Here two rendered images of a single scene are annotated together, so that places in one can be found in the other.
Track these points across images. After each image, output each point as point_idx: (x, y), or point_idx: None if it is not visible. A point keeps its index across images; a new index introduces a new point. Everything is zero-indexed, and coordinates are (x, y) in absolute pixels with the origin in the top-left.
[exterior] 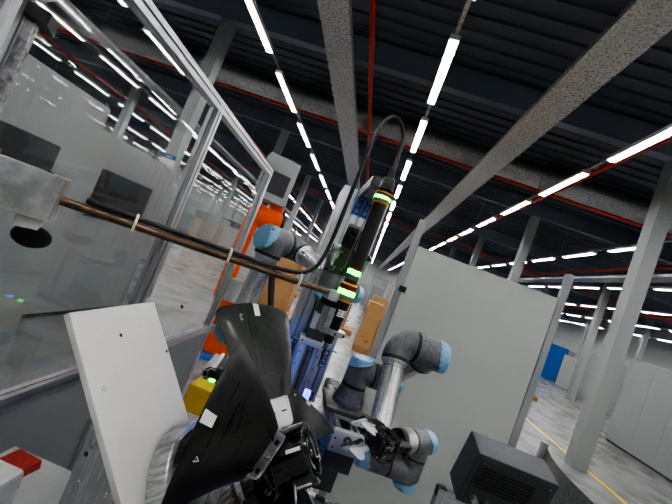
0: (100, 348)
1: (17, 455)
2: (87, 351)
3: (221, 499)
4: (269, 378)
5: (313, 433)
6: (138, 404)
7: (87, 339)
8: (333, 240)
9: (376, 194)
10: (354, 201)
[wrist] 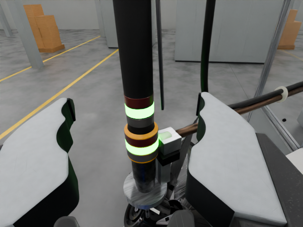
0: (296, 165)
1: None
2: (291, 157)
3: (181, 198)
4: (194, 214)
5: (135, 224)
6: None
7: (300, 156)
8: (202, 50)
9: None
10: None
